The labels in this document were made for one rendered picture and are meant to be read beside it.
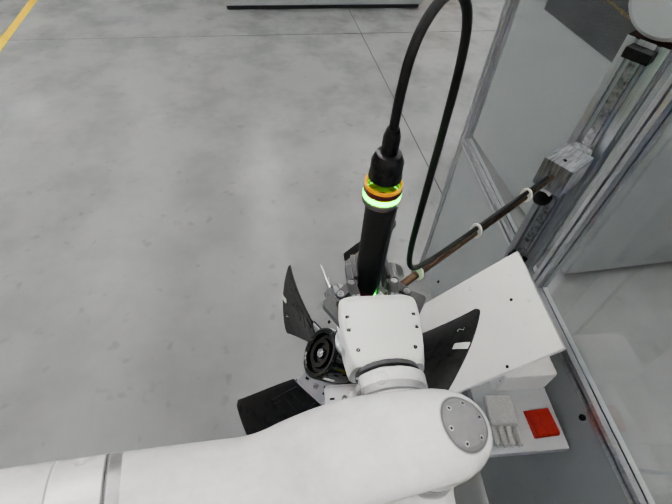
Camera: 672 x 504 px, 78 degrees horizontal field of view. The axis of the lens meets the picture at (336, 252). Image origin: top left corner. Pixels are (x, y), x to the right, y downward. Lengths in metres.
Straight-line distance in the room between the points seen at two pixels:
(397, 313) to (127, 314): 2.28
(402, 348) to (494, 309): 0.60
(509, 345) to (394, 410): 0.69
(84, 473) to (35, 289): 2.68
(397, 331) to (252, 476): 0.23
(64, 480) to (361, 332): 0.30
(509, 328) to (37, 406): 2.21
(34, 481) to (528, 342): 0.88
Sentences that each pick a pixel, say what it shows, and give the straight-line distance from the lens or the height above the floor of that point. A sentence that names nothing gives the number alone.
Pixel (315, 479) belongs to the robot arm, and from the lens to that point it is 0.36.
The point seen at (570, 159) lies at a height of 1.57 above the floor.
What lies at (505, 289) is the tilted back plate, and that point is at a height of 1.32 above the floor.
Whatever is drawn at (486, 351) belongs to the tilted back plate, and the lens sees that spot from 1.05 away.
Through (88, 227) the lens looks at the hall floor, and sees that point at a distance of 3.25.
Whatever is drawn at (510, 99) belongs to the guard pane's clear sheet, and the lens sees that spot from 1.78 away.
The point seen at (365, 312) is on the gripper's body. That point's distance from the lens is 0.52.
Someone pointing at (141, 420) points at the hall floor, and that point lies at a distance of 2.36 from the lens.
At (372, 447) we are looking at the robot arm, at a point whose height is 1.77.
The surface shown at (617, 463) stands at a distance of 1.39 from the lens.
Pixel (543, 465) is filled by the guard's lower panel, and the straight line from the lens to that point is 1.72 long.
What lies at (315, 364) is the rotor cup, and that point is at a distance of 0.99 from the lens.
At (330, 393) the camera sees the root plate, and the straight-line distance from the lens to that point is 0.99.
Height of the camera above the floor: 2.11
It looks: 49 degrees down
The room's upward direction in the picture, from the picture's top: 5 degrees clockwise
